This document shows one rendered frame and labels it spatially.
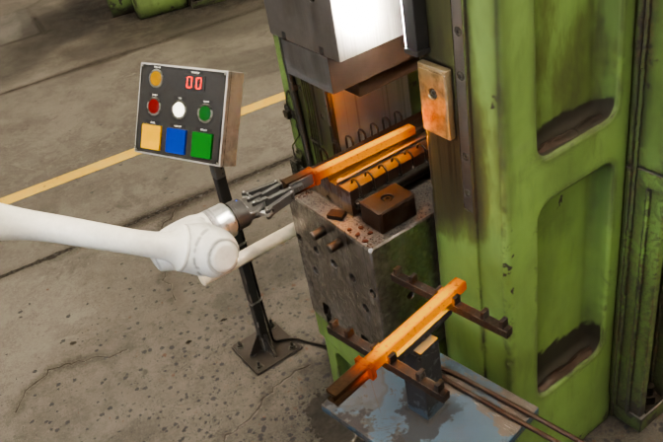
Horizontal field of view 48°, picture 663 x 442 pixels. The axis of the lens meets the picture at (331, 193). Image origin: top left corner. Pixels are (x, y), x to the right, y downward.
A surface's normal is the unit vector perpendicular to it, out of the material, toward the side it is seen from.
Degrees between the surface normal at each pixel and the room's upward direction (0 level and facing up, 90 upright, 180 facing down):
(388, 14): 90
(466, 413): 0
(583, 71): 89
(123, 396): 0
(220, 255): 76
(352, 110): 90
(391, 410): 0
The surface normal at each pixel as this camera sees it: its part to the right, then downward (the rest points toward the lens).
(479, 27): -0.80, 0.43
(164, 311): -0.15, -0.82
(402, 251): 0.58, 0.37
